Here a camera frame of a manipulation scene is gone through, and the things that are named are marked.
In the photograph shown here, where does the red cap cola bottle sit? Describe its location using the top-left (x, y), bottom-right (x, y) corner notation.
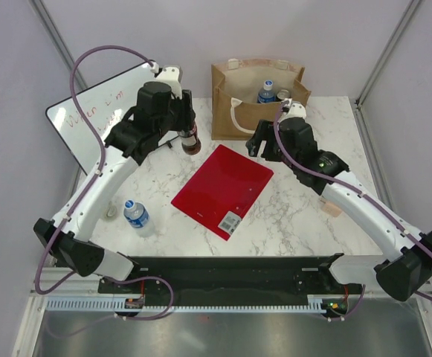
top-left (178, 123), bottom-right (201, 155)

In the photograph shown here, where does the blue label plastic bottle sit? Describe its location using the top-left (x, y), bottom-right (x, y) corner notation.
top-left (257, 80), bottom-right (276, 103)
top-left (123, 199), bottom-right (155, 237)

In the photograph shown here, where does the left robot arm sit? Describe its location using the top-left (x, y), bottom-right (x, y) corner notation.
top-left (33, 81), bottom-right (196, 292)

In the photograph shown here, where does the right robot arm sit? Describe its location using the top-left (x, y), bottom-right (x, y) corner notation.
top-left (246, 118), bottom-right (432, 301)

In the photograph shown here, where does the jute canvas tote bag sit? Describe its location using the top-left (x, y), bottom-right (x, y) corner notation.
top-left (211, 59), bottom-right (311, 141)

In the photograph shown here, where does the white dry-erase board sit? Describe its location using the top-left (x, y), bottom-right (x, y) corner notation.
top-left (45, 62), bottom-right (179, 176)

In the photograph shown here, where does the pink cube power adapter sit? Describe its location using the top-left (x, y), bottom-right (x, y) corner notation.
top-left (320, 199), bottom-right (343, 217)

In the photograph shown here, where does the red plastic folder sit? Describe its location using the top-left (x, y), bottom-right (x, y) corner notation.
top-left (172, 145), bottom-right (274, 241)

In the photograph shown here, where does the green cap glass bottle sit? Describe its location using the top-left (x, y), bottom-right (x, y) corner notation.
top-left (103, 205), bottom-right (117, 221)

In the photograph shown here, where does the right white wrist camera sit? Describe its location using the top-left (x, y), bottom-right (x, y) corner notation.
top-left (280, 98), bottom-right (307, 120)

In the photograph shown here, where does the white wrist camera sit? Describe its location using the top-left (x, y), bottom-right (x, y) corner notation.
top-left (150, 62), bottom-right (182, 99)
top-left (280, 98), bottom-right (307, 120)

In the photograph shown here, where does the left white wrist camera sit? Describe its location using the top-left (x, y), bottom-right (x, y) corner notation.
top-left (150, 62), bottom-right (182, 99)

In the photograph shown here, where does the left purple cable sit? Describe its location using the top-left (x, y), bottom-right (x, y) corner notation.
top-left (36, 45), bottom-right (175, 321)

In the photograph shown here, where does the purple cable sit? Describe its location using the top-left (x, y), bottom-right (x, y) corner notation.
top-left (36, 45), bottom-right (175, 321)
top-left (274, 103), bottom-right (432, 321)

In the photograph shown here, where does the aluminium frame rail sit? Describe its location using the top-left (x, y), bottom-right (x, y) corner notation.
top-left (349, 98), bottom-right (396, 211)

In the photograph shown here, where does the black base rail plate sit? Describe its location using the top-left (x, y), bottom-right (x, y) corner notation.
top-left (99, 254), bottom-right (361, 296)

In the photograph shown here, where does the white slotted cable duct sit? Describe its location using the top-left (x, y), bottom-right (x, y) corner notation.
top-left (45, 295), bottom-right (349, 314)

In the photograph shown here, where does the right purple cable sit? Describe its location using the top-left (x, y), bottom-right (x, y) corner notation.
top-left (274, 103), bottom-right (432, 321)

